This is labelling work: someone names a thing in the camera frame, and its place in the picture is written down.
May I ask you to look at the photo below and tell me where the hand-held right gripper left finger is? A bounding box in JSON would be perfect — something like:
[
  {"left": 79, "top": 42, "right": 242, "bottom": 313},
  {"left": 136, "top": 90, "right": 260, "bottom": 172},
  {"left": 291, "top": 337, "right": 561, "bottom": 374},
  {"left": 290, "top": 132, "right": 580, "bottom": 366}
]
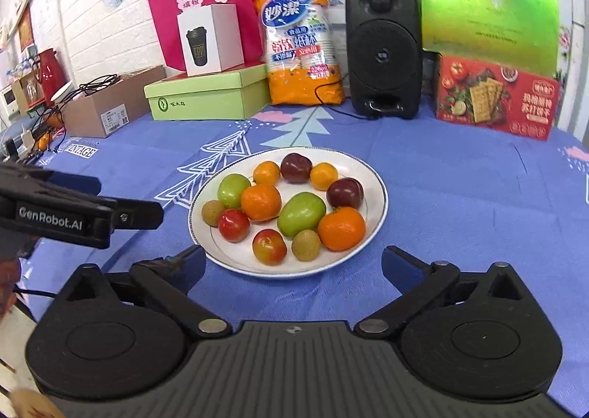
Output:
[{"left": 57, "top": 245, "right": 233, "bottom": 340}]

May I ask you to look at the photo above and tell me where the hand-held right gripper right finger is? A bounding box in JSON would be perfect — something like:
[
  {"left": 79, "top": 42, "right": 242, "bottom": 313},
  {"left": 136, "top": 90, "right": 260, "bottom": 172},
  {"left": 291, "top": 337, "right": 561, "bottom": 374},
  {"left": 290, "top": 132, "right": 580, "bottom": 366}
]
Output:
[{"left": 353, "top": 244, "right": 531, "bottom": 338}]

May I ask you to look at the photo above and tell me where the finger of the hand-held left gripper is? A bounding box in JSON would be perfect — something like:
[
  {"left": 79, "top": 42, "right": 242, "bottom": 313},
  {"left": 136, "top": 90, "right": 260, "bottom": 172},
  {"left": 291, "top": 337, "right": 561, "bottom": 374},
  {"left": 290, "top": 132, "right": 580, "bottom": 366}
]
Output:
[
  {"left": 0, "top": 163, "right": 103, "bottom": 199},
  {"left": 113, "top": 199, "right": 165, "bottom": 231}
]

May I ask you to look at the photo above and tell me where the white plate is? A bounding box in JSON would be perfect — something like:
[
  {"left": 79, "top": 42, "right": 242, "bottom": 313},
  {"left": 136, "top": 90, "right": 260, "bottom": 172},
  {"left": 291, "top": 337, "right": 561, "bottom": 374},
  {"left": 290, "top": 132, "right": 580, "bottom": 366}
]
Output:
[{"left": 188, "top": 146, "right": 388, "bottom": 279}]

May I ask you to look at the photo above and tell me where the small green jujube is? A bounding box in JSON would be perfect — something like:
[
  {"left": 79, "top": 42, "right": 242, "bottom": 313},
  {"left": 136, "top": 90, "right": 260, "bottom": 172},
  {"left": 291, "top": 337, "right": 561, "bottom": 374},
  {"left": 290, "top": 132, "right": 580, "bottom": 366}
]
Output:
[{"left": 217, "top": 173, "right": 252, "bottom": 209}]

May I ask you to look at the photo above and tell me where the large green jujube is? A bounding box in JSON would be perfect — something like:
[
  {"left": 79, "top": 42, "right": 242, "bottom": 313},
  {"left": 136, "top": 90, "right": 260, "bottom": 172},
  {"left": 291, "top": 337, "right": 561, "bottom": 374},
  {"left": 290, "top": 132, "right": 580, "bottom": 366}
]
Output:
[{"left": 276, "top": 192, "right": 327, "bottom": 238}]

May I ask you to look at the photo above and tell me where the small brown kiwi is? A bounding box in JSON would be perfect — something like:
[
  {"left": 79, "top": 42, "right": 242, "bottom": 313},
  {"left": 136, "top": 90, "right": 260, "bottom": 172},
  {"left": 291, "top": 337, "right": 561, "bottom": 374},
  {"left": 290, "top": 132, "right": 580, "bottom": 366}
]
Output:
[
  {"left": 291, "top": 229, "right": 322, "bottom": 262},
  {"left": 201, "top": 199, "right": 226, "bottom": 227}
]

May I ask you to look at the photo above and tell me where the large tangerine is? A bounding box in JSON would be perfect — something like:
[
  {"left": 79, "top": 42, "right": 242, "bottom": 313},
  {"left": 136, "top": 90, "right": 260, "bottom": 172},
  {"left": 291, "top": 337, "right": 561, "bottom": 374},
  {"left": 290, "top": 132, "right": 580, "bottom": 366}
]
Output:
[{"left": 317, "top": 207, "right": 367, "bottom": 252}]

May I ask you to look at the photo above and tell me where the red yellow plum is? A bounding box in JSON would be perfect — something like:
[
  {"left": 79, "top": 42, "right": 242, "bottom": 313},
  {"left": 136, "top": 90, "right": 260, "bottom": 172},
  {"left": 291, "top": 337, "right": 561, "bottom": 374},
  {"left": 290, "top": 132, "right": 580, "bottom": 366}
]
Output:
[{"left": 251, "top": 229, "right": 288, "bottom": 266}]

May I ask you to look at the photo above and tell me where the dark purple plum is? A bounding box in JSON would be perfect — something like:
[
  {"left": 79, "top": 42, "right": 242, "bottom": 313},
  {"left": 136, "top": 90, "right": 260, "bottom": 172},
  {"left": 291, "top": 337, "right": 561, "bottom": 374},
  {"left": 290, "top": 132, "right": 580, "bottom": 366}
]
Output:
[
  {"left": 280, "top": 152, "right": 314, "bottom": 184},
  {"left": 326, "top": 177, "right": 364, "bottom": 211}
]

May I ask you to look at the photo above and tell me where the open brown cardboard box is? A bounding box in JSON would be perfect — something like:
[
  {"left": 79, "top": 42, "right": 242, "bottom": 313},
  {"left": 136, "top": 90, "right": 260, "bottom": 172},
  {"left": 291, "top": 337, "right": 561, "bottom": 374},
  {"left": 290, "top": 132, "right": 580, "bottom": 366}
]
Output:
[{"left": 61, "top": 65, "right": 167, "bottom": 139}]

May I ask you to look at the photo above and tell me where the white appliance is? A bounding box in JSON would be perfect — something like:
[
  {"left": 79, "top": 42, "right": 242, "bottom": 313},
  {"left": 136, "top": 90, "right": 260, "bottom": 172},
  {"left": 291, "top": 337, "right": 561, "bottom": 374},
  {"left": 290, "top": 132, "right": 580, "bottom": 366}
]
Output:
[{"left": 0, "top": 83, "right": 21, "bottom": 115}]

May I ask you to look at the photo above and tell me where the small tangerine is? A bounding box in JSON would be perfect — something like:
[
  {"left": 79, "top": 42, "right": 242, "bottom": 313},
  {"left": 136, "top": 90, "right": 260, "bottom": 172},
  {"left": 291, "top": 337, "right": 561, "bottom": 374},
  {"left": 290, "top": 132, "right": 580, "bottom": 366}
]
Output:
[{"left": 240, "top": 183, "right": 282, "bottom": 222}]

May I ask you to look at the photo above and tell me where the blue printed tablecloth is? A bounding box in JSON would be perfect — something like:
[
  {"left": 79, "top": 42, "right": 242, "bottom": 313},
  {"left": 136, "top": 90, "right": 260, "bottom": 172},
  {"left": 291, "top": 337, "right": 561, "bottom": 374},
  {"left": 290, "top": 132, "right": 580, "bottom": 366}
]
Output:
[{"left": 28, "top": 103, "right": 589, "bottom": 414}]

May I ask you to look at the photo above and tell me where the red kettle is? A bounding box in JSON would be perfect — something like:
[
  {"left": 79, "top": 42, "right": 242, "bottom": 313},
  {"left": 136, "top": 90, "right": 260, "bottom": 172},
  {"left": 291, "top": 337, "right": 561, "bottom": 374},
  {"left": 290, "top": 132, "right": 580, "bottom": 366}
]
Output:
[{"left": 37, "top": 49, "right": 70, "bottom": 108}]

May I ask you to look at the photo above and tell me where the orange kumquat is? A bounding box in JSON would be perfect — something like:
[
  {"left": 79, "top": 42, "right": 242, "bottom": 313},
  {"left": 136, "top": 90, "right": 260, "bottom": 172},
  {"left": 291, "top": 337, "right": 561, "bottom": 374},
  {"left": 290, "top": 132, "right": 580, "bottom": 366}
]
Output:
[
  {"left": 253, "top": 161, "right": 282, "bottom": 186},
  {"left": 310, "top": 162, "right": 339, "bottom": 191}
]

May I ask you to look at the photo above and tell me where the green shoe box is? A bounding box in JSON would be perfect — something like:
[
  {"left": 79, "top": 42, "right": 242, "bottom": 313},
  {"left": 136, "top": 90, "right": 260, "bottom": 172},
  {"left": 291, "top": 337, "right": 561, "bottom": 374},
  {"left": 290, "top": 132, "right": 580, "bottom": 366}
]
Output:
[{"left": 144, "top": 63, "right": 271, "bottom": 122}]

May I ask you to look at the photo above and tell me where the red cracker box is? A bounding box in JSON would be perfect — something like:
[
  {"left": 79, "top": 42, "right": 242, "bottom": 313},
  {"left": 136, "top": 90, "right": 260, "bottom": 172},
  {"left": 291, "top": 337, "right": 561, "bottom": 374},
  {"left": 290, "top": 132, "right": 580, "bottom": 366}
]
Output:
[{"left": 434, "top": 54, "right": 561, "bottom": 141}]

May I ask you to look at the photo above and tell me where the orange paper cup pack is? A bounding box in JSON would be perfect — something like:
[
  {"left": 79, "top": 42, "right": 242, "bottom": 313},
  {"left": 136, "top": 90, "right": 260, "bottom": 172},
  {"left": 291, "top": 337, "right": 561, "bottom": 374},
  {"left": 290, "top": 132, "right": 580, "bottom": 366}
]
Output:
[{"left": 254, "top": 0, "right": 346, "bottom": 107}]

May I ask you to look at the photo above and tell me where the white cup box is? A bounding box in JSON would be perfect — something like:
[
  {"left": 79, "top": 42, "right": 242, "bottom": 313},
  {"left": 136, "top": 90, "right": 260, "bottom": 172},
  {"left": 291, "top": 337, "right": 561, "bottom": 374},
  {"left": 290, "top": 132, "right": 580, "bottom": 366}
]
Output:
[{"left": 177, "top": 3, "right": 246, "bottom": 77}]

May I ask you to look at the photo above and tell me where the black speaker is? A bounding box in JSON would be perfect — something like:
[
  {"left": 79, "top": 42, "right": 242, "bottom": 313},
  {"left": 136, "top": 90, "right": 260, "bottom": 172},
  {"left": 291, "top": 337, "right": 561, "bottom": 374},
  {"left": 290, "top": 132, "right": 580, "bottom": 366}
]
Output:
[{"left": 345, "top": 0, "right": 423, "bottom": 121}]

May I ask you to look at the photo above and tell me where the green gift box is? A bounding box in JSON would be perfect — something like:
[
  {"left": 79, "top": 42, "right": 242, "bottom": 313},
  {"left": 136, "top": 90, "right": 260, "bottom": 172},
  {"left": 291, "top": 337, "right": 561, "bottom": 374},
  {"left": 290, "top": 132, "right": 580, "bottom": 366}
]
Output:
[{"left": 416, "top": 0, "right": 560, "bottom": 78}]

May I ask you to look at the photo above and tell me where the black cable bundle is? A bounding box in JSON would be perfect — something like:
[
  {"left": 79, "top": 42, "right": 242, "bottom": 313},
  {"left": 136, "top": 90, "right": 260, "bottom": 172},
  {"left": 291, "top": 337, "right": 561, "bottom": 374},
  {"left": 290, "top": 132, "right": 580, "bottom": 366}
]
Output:
[{"left": 50, "top": 74, "right": 121, "bottom": 101}]

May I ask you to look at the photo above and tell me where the red wall hanging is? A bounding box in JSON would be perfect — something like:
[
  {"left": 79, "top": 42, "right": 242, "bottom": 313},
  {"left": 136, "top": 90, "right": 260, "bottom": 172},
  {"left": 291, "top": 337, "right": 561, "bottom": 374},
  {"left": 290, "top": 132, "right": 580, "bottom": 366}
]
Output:
[{"left": 18, "top": 6, "right": 34, "bottom": 53}]

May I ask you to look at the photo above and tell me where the black speaker cable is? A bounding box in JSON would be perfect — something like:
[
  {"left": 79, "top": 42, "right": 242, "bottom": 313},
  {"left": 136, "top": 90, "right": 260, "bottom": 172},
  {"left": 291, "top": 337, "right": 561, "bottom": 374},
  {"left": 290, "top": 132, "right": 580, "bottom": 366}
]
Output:
[{"left": 314, "top": 77, "right": 369, "bottom": 121}]

